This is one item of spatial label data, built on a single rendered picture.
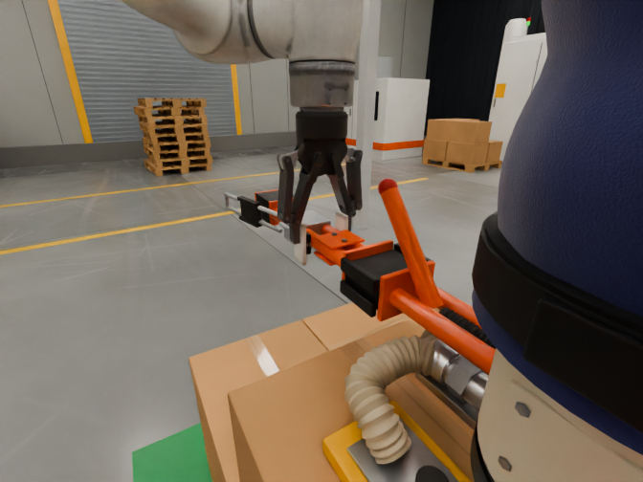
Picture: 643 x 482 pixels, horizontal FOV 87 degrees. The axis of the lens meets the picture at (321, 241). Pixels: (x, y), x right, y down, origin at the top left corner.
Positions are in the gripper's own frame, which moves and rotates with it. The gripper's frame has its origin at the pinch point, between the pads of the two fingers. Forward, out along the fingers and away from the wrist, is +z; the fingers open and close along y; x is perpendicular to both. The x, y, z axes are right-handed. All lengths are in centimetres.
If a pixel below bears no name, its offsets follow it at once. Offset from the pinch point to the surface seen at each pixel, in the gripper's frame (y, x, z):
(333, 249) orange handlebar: -2.1, -7.1, -1.7
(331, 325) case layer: 27, 40, 53
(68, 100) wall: -106, 886, -19
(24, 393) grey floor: -88, 129, 107
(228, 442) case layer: -17, 14, 53
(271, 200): -2.2, 16.2, -3.3
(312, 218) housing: 1.0, 4.9, -2.3
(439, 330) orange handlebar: -2.1, -27.0, -0.7
